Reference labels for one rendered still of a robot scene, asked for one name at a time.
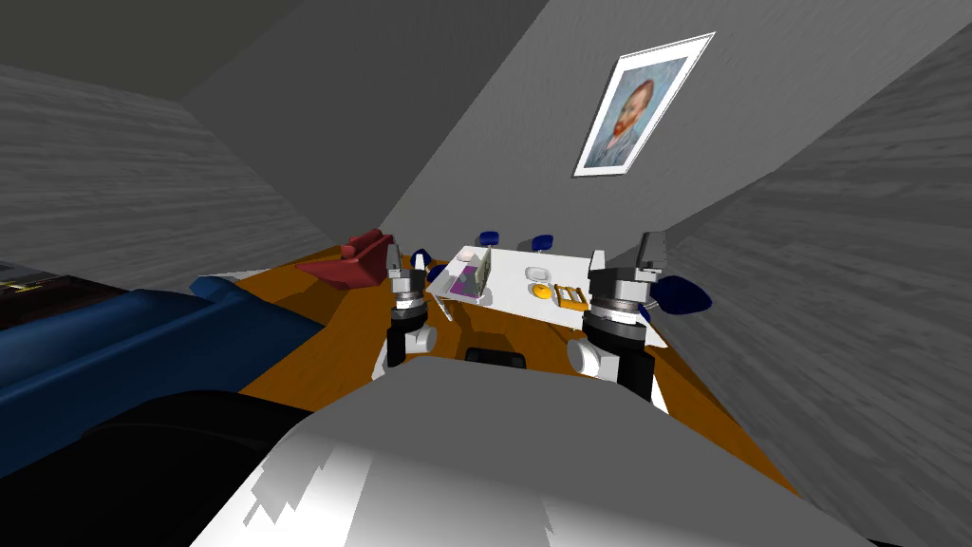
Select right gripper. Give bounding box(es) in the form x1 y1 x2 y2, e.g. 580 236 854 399
588 231 669 305

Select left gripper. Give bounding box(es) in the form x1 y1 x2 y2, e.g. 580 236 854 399
386 242 430 297

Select red armchair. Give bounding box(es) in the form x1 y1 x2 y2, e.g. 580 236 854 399
294 228 397 292

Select white dining table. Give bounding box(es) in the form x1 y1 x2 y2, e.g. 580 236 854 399
424 244 671 350

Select framed portrait painting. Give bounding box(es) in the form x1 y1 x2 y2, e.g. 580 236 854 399
571 30 718 179

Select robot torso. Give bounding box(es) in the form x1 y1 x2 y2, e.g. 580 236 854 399
189 346 874 547

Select blue sofa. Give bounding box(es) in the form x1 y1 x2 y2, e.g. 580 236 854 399
0 274 329 481

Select dark wooden cabinet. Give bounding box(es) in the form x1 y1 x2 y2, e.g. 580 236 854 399
0 260 103 330

